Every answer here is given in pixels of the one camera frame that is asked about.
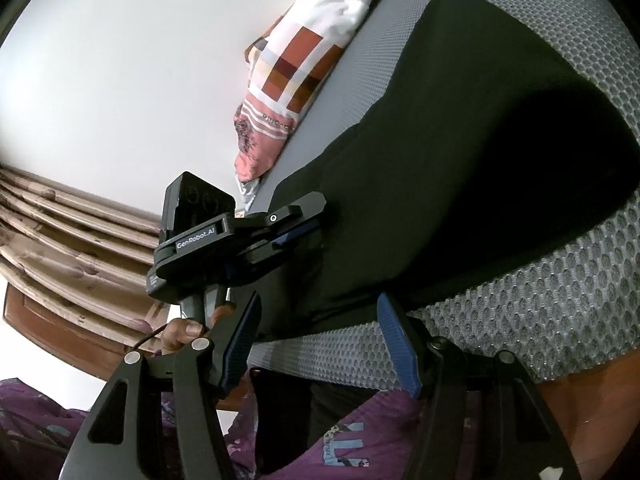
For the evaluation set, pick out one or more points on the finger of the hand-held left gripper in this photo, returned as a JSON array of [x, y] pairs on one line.
[[300, 207], [287, 239]]

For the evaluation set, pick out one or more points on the purple printed clothing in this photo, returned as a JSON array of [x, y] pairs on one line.
[[350, 440]]

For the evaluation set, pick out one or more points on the dark pants with orange lining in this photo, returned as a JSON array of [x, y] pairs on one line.
[[450, 185]]

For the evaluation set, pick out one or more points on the grey mesh mattress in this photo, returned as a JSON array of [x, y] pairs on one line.
[[550, 300]]

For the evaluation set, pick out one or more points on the pink patchwork pillow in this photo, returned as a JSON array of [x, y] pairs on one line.
[[300, 60]]

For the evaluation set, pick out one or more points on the wooden bed frame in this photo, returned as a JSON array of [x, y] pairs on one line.
[[590, 395]]

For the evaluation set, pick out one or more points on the person's left hand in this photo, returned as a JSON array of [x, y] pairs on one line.
[[185, 332]]

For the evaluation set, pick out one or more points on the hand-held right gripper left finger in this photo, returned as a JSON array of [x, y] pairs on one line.
[[240, 345]]

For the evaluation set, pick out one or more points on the light striped cloth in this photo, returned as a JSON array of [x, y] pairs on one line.
[[248, 192]]

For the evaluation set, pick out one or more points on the beige curtain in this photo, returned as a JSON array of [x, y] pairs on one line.
[[60, 240]]

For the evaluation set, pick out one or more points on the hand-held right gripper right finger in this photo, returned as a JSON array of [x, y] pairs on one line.
[[397, 345]]

